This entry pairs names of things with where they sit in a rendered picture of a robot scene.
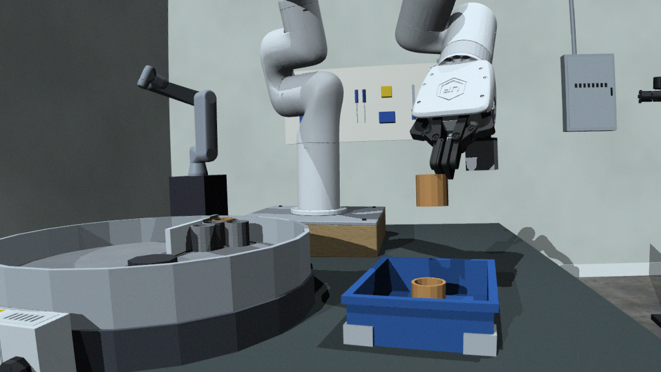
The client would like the blue open-top crate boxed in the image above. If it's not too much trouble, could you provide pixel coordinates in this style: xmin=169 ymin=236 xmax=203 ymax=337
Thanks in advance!
xmin=341 ymin=257 xmax=499 ymax=356

